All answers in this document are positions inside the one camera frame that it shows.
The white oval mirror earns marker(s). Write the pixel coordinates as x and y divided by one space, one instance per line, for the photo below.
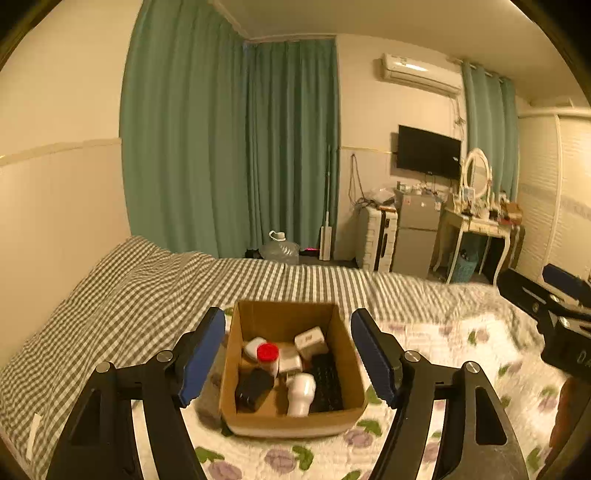
478 173

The person's right hand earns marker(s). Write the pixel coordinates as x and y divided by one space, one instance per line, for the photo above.
570 415

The white dressing table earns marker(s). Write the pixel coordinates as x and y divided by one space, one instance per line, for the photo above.
480 226

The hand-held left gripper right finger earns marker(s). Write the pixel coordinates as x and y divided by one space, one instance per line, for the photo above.
371 355

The white bottle with red cap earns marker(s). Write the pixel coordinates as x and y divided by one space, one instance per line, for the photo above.
267 354

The black and white charger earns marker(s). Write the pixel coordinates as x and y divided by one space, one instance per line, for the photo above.
254 387

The white cube charger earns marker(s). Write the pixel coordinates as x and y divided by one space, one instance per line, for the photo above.
310 342

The silver small fridge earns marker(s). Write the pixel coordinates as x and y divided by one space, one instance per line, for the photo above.
415 240

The black wall television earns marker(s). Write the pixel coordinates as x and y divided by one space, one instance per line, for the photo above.
429 152

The clear water jug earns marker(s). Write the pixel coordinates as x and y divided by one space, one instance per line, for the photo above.
279 251

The white bedsheet label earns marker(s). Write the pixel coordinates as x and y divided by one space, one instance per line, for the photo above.
34 436

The white plug adapter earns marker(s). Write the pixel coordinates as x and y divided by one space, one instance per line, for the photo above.
290 362

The brown suitcase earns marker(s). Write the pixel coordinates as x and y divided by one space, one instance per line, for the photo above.
517 249

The narrow green curtain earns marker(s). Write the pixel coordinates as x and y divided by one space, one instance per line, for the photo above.
489 120

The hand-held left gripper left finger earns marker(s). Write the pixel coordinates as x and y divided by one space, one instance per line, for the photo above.
203 355

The clear plastic bag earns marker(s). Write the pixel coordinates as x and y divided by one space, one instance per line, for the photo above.
382 197

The wide green curtain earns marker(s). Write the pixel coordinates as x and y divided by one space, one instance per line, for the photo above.
207 138

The brown cardboard box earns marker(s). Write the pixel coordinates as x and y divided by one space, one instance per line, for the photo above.
295 422

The white roll-on bottle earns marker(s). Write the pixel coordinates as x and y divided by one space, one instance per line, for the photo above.
301 392

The black remote control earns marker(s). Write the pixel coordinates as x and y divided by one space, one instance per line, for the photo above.
325 383

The white floral quilt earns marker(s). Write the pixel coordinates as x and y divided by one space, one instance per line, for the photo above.
438 350

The white air conditioner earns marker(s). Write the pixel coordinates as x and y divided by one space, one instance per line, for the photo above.
418 74

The grey checkered bedsheet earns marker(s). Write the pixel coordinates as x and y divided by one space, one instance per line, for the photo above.
115 300

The white louvred wardrobe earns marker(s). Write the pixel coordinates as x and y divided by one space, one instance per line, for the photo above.
554 184

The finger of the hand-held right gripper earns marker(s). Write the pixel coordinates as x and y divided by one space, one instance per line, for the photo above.
521 290
561 277

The white tube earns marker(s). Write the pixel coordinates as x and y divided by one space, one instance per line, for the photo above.
251 348

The white flat mop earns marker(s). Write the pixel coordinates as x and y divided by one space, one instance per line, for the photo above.
325 242

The blue plastic basket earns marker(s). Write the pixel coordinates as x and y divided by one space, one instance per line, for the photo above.
464 270

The white suitcase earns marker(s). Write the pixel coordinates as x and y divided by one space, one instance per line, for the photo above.
374 240

